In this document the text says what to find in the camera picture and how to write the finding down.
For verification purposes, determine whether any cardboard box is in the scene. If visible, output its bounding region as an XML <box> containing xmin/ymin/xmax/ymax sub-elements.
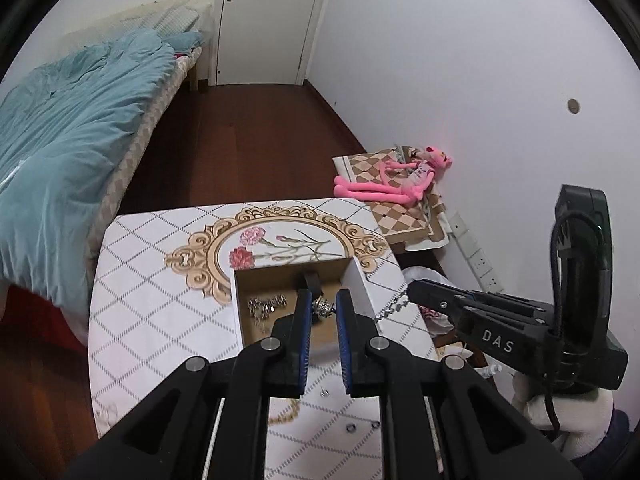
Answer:
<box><xmin>232</xmin><ymin>256</ymin><xmax>377</xmax><ymax>361</ymax></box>

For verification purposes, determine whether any silver bracelet pile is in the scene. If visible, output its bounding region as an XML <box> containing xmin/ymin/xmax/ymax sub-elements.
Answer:
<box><xmin>248</xmin><ymin>294</ymin><xmax>287</xmax><ymax>319</ymax></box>

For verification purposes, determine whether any white door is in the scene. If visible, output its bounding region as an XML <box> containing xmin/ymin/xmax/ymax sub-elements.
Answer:
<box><xmin>215</xmin><ymin>0</ymin><xmax>329</xmax><ymax>86</ymax></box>

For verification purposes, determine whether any person's right forearm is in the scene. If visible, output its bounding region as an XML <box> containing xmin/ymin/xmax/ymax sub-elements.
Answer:
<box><xmin>565</xmin><ymin>409</ymin><xmax>635</xmax><ymax>461</ymax></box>

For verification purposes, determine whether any blue blanket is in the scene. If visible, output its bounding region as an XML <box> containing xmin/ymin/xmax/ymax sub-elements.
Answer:
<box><xmin>0</xmin><ymin>27</ymin><xmax>177</xmax><ymax>320</ymax></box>

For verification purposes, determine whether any bed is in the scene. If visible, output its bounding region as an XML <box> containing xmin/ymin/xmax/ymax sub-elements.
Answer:
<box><xmin>0</xmin><ymin>0</ymin><xmax>212</xmax><ymax>348</ymax></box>

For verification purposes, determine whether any pink plush toy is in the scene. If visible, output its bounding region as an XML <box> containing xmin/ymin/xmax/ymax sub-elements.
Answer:
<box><xmin>333</xmin><ymin>144</ymin><xmax>455</xmax><ymax>209</ymax></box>

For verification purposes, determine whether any person's right hand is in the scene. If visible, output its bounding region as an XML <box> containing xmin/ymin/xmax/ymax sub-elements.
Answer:
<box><xmin>512</xmin><ymin>374</ymin><xmax>615</xmax><ymax>461</ymax></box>

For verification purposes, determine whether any teal pillow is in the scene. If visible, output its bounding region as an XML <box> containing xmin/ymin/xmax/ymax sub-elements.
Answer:
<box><xmin>164</xmin><ymin>30</ymin><xmax>205</xmax><ymax>54</ymax></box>

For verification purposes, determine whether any silver zigzag chain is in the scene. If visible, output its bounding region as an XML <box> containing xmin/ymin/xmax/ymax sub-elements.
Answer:
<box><xmin>373</xmin><ymin>293</ymin><xmax>412</xmax><ymax>324</ymax></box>

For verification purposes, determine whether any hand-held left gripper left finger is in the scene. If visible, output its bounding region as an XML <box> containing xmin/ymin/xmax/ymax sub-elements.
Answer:
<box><xmin>62</xmin><ymin>287</ymin><xmax>313</xmax><ymax>480</ymax></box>

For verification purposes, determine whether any white plastic bag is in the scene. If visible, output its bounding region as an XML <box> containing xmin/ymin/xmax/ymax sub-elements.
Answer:
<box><xmin>402</xmin><ymin>265</ymin><xmax>454</xmax><ymax>339</ymax></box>

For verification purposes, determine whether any folded pale quilt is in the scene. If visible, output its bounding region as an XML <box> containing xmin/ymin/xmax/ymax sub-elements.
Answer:
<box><xmin>117</xmin><ymin>0</ymin><xmax>202</xmax><ymax>37</ymax></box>

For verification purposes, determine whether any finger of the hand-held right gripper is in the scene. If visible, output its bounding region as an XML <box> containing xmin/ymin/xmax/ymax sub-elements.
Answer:
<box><xmin>440</xmin><ymin>303</ymin><xmax>551</xmax><ymax>374</ymax></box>
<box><xmin>407</xmin><ymin>278</ymin><xmax>557</xmax><ymax>322</ymax></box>

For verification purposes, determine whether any patterned white tablecloth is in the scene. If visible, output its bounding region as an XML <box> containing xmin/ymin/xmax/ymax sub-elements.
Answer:
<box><xmin>88</xmin><ymin>198</ymin><xmax>437</xmax><ymax>480</ymax></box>

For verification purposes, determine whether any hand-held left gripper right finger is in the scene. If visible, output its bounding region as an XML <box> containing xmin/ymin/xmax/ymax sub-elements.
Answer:
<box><xmin>335</xmin><ymin>287</ymin><xmax>584</xmax><ymax>480</ymax></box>

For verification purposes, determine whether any white wall socket row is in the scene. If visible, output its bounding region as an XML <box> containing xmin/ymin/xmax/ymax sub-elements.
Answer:
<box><xmin>448</xmin><ymin>211</ymin><xmax>504</xmax><ymax>294</ymax></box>

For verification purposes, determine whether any gold chain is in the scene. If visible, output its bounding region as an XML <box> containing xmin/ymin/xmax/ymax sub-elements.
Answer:
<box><xmin>267</xmin><ymin>399</ymin><xmax>302</xmax><ymax>426</ymax></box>

